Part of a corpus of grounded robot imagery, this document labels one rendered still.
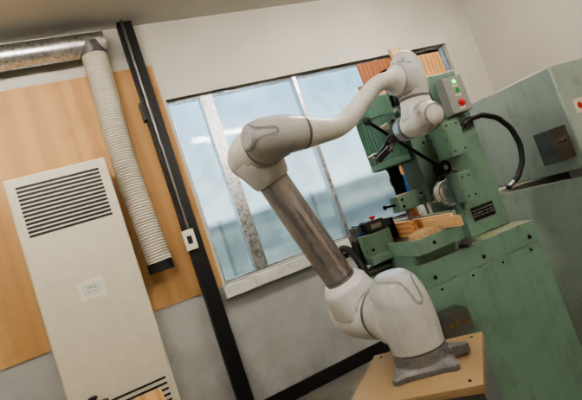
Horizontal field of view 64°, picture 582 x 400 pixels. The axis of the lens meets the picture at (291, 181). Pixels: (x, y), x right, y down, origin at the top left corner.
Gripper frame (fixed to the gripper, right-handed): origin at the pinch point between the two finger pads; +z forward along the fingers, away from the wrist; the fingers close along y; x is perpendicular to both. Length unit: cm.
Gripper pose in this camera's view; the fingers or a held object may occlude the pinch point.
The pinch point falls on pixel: (378, 143)
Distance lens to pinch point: 192.3
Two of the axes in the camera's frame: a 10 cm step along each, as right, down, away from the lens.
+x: -8.9, -4.2, -1.8
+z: -2.7, 1.6, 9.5
